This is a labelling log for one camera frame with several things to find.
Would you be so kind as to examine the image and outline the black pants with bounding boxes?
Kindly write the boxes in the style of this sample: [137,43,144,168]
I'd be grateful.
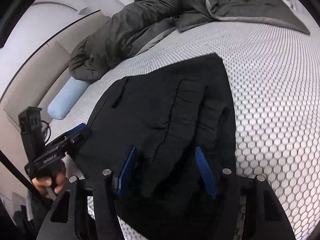
[74,54,235,239]

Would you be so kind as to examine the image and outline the person's left hand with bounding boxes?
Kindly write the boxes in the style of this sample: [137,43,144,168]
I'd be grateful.
[31,161,68,200]

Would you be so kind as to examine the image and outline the light blue bolster pillow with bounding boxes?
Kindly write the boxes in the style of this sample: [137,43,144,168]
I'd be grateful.
[47,77,90,120]

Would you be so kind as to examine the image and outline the grey upholstered headboard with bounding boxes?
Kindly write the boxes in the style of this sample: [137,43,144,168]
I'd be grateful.
[1,11,109,133]

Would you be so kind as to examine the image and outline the white mesh mattress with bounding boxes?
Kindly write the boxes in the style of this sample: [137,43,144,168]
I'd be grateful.
[50,12,319,239]

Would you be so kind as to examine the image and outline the grey duvet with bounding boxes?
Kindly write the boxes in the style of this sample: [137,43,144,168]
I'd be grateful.
[68,0,309,82]

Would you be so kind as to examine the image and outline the black cable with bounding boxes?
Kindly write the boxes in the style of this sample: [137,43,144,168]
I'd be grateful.
[39,119,52,143]

